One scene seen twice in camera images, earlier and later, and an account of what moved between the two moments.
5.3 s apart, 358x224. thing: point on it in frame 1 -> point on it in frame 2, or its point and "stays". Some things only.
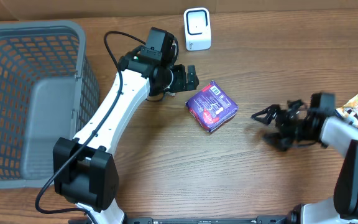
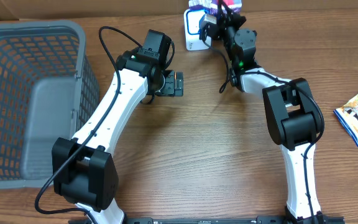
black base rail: (258, 220) stays
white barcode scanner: (197, 28) stays
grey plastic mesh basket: (37, 86) stays
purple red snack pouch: (212, 106) -> (235, 5)
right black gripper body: (295, 127) -> (229, 18)
